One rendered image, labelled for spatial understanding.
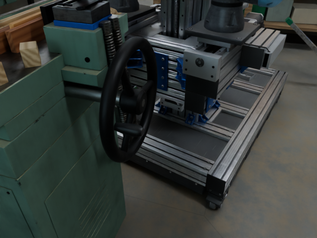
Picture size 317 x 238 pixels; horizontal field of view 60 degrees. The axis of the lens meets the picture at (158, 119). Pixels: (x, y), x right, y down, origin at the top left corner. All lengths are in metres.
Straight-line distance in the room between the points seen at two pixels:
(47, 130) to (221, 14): 0.71
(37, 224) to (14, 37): 0.45
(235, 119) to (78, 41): 1.20
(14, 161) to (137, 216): 0.87
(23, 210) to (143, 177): 0.91
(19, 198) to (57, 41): 0.36
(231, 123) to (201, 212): 0.54
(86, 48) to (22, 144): 0.24
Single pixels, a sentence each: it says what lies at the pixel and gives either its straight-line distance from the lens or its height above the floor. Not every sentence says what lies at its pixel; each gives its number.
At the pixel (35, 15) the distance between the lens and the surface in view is 0.80.
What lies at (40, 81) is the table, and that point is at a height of 0.87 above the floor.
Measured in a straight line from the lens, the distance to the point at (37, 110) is 0.65.
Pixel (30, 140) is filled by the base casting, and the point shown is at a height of 0.77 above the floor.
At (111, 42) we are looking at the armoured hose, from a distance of 0.65.
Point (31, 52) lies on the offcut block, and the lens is 0.63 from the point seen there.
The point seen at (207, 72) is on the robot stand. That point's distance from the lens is 1.00.
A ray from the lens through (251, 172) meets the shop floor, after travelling 1.66.
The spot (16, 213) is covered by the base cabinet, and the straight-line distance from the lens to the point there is 0.78.
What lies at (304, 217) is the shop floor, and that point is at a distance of 1.56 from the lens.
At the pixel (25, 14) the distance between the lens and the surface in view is 0.86.
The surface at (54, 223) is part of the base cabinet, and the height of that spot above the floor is 0.49.
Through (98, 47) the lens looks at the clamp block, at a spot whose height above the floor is 0.93.
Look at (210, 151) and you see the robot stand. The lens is 1.41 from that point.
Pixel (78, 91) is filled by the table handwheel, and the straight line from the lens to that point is 0.69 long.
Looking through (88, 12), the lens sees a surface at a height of 1.00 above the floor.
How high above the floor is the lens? 1.15
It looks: 36 degrees down
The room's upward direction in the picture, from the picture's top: straight up
